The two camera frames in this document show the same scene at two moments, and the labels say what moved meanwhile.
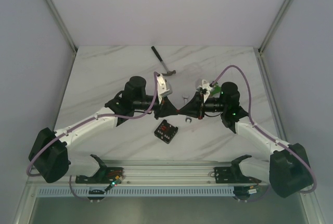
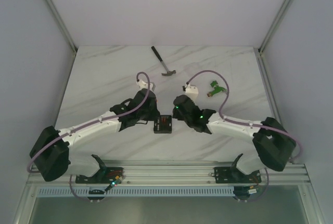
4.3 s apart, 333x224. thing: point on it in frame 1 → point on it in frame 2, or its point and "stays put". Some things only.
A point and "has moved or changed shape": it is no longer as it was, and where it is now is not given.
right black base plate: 232,174 stays put
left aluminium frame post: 74,49 stays put
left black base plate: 113,175 stays put
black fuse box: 165,131 has moved or changed shape
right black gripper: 195,106 → 176,114
